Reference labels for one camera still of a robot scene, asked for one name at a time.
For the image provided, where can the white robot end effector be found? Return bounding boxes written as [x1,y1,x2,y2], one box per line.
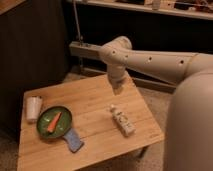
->
[107,65,126,95]

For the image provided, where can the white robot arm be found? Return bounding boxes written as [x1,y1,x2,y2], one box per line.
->
[99,36,213,171]

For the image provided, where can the wooden low table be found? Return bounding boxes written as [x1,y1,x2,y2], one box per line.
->
[18,75,164,171]

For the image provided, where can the white tube bottle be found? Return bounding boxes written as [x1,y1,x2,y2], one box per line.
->
[110,105,135,137]

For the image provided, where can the blue sponge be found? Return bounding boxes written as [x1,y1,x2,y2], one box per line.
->
[63,128,84,153]

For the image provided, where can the thin metal pole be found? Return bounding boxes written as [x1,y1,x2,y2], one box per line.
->
[72,0,83,45]

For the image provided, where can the orange carrot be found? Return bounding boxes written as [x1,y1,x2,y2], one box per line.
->
[47,112,62,133]

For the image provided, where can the green plate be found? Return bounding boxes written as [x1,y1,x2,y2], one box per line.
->
[36,106,72,139]

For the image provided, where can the upper wooden shelf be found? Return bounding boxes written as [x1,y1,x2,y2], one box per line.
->
[67,0,213,21]

